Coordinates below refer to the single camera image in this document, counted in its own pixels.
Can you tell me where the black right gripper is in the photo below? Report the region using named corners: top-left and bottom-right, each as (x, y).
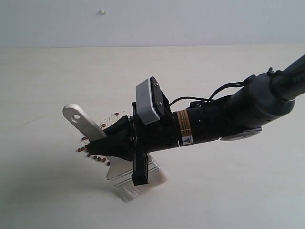
top-left (85, 95), bottom-right (229, 187)

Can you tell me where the white paint brush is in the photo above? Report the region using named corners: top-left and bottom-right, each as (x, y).
top-left (62, 104), bottom-right (168, 202)

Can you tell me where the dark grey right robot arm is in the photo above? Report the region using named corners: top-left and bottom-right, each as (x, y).
top-left (86, 57), bottom-right (305, 186)

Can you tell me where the red beans and rice pile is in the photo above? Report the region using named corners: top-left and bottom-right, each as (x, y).
top-left (81, 115), bottom-right (133, 169)

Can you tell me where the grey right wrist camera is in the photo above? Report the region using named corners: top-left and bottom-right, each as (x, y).
top-left (135, 76), bottom-right (165, 125)

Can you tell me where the white blob on wall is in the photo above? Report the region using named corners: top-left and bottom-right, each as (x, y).
top-left (98, 9), bottom-right (107, 15)

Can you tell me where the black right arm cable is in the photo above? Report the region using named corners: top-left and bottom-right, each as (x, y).
top-left (169, 68), bottom-right (282, 105)

